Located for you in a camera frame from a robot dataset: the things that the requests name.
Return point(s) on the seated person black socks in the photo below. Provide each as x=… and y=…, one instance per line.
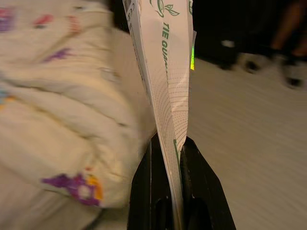
x=285, y=24

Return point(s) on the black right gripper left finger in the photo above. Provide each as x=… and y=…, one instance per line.
x=144, y=191

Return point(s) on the beige sheeted mattress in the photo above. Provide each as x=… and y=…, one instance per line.
x=36, y=215

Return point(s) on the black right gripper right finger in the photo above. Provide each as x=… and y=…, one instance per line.
x=204, y=187

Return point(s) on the grey slide slipper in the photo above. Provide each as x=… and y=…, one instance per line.
x=250, y=61
x=293, y=74

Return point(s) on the cream cartoon print quilt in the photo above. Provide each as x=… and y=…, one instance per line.
x=60, y=107

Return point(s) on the white green paper packet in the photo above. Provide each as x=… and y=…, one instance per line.
x=168, y=72

